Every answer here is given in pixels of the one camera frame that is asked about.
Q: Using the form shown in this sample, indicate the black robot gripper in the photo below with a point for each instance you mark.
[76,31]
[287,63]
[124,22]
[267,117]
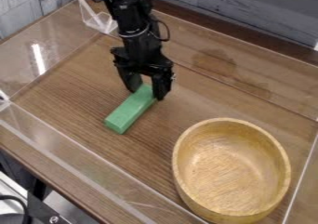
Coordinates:
[140,58]

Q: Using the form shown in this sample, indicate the green rectangular block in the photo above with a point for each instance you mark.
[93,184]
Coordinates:
[129,111]

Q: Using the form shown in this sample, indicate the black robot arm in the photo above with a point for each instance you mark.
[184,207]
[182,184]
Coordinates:
[133,16]

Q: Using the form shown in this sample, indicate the brown wooden bowl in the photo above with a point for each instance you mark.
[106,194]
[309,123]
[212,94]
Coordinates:
[232,171]

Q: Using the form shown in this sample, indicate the clear acrylic corner bracket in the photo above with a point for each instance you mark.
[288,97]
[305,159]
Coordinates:
[100,21]

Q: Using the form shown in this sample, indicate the clear acrylic wall panels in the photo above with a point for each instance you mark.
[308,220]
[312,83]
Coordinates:
[62,87]

